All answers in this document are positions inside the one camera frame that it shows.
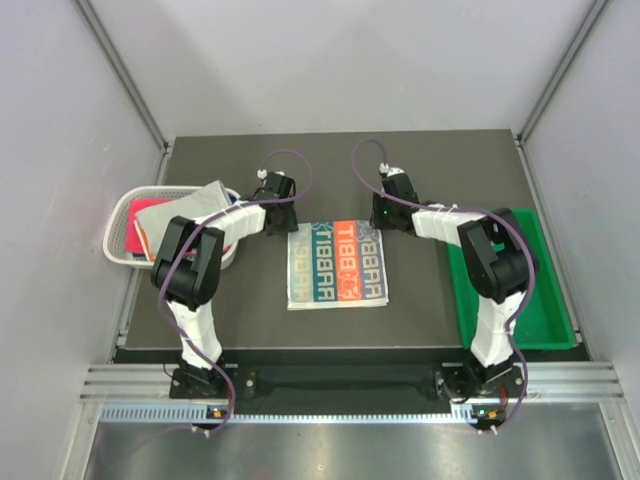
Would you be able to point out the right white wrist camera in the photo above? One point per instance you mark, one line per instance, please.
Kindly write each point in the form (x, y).
(386, 170)

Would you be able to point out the white perforated basket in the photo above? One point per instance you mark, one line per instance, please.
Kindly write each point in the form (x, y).
(114, 238)

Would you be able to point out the white waffle towel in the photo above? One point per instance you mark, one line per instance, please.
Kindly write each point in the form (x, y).
(203, 202)

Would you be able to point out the pink microfiber towel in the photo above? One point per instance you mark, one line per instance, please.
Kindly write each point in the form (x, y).
(132, 242)

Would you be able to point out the green plastic tray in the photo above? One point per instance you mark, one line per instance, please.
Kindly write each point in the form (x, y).
(545, 323)

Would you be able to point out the orange white patterned towel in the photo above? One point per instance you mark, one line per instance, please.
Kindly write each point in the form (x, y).
(144, 242)

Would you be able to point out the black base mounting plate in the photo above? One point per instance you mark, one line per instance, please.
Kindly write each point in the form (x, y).
(427, 381)

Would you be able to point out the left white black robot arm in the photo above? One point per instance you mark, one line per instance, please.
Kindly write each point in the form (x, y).
(188, 264)

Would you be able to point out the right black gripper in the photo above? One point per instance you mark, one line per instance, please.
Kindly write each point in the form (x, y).
(376, 219)

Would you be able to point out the white letter print towel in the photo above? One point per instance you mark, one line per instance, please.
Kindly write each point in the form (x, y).
(336, 264)

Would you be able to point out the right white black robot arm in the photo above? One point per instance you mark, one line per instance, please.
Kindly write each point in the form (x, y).
(497, 257)

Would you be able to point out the white slotted cable duct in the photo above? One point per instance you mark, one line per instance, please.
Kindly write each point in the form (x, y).
(210, 415)

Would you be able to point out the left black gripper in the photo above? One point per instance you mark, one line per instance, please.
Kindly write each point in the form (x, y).
(289, 225)

